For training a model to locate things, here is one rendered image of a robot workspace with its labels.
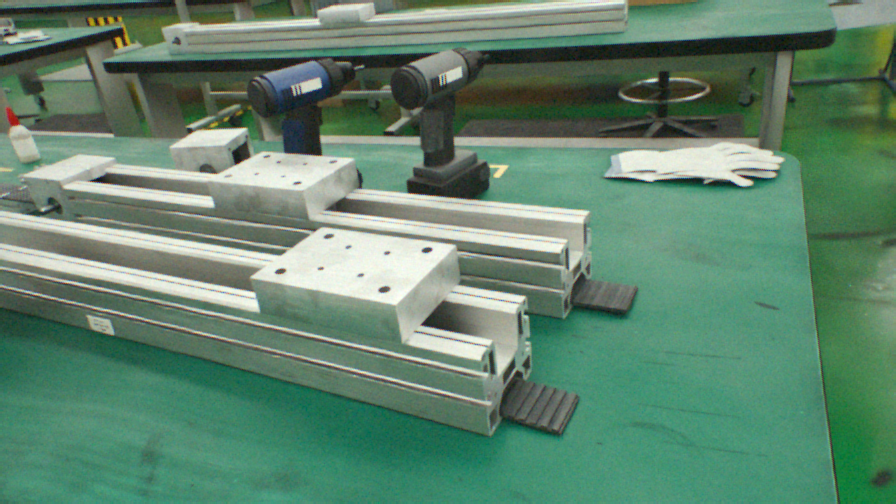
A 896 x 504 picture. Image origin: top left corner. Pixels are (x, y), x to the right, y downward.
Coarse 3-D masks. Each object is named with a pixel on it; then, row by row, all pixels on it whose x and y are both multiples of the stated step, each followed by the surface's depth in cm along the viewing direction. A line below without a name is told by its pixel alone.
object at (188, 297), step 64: (0, 256) 84; (64, 256) 82; (128, 256) 85; (192, 256) 78; (256, 256) 76; (64, 320) 84; (128, 320) 77; (192, 320) 71; (256, 320) 66; (448, 320) 64; (512, 320) 60; (320, 384) 66; (384, 384) 61; (448, 384) 57
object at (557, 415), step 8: (560, 392) 61; (552, 400) 61; (560, 400) 60; (568, 400) 60; (576, 400) 60; (552, 408) 59; (560, 408) 60; (568, 408) 59; (544, 416) 59; (552, 416) 59; (560, 416) 58; (568, 416) 59; (544, 424) 58; (552, 424) 58; (560, 424) 58; (560, 432) 57
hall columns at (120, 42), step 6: (90, 18) 791; (96, 18) 788; (102, 18) 790; (108, 18) 798; (114, 18) 805; (120, 18) 812; (90, 24) 795; (96, 24) 792; (102, 24) 791; (108, 24) 798; (114, 24) 805; (120, 24) 812; (126, 36) 821; (114, 42) 806; (120, 42) 814; (126, 42) 821; (114, 48) 807
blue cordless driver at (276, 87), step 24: (288, 72) 99; (312, 72) 101; (336, 72) 103; (264, 96) 96; (288, 96) 98; (312, 96) 101; (288, 120) 102; (312, 120) 103; (288, 144) 103; (312, 144) 104
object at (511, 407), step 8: (520, 384) 62; (528, 384) 62; (536, 384) 63; (512, 392) 62; (520, 392) 62; (528, 392) 61; (504, 400) 61; (512, 400) 61; (520, 400) 61; (504, 408) 60; (512, 408) 60; (520, 408) 60; (504, 416) 59; (512, 416) 59
